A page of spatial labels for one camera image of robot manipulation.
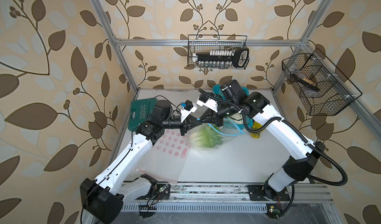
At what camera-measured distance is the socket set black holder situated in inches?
32.6

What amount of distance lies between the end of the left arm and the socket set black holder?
376 millimetres

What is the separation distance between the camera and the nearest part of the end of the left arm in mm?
597
